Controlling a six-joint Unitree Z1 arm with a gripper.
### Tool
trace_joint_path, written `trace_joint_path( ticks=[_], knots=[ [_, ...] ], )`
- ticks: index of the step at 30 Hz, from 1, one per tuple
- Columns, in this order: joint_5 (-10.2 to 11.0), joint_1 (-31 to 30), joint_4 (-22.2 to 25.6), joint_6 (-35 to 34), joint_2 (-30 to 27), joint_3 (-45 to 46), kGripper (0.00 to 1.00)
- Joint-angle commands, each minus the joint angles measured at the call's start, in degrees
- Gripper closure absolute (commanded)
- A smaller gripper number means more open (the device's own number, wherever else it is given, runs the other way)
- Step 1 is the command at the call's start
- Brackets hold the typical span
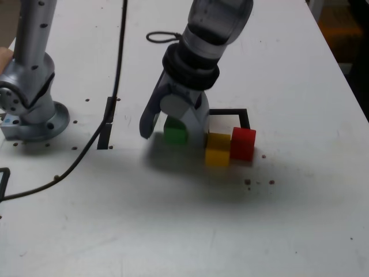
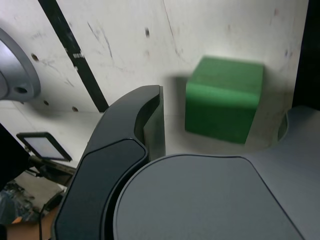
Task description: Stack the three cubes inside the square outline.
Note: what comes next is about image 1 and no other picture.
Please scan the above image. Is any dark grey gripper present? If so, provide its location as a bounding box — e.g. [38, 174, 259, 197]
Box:
[140, 73, 210, 145]

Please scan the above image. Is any green cube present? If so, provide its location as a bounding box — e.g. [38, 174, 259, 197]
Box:
[163, 117, 188, 145]

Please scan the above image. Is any yellow cube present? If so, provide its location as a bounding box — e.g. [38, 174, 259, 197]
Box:
[205, 132, 231, 167]

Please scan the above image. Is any red cube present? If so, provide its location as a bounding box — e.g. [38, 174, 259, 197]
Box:
[230, 126, 257, 161]

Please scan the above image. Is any black tape square outline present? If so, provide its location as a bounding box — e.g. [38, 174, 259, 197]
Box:
[209, 108, 251, 130]

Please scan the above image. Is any person's hand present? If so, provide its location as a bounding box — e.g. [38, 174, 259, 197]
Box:
[0, 47, 14, 74]

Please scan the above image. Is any black tape strip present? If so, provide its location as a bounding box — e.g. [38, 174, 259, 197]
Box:
[96, 96, 118, 151]

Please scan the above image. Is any black looped cord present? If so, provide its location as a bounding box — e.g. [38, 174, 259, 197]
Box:
[146, 31, 184, 44]

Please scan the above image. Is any thick black cable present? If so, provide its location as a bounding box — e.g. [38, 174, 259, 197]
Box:
[0, 0, 129, 203]

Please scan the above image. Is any black bracket frame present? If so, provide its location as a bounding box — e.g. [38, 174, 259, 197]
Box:
[0, 166, 12, 203]

